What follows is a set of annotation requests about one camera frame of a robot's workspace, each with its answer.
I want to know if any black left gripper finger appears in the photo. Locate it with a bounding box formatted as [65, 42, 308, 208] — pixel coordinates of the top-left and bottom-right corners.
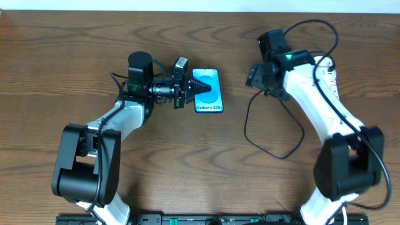
[184, 76, 212, 94]
[184, 92, 201, 104]

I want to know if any blue Galaxy smartphone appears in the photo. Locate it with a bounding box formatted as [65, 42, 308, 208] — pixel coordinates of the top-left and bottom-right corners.
[192, 68, 224, 114]

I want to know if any black USB charging cable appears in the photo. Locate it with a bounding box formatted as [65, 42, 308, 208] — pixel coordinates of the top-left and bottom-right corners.
[244, 51, 337, 161]

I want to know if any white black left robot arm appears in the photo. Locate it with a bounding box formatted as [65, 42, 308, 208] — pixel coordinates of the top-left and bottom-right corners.
[51, 51, 212, 224]

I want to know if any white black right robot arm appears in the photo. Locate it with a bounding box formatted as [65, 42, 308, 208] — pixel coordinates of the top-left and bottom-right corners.
[246, 29, 389, 224]

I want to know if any white USB charger plug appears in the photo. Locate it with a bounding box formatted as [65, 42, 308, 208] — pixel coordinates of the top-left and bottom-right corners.
[314, 56, 336, 72]

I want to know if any white power strip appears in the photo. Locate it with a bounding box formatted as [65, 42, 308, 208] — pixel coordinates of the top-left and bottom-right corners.
[320, 67, 339, 99]

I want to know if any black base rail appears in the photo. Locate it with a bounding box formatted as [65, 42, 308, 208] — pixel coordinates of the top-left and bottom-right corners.
[55, 212, 369, 225]

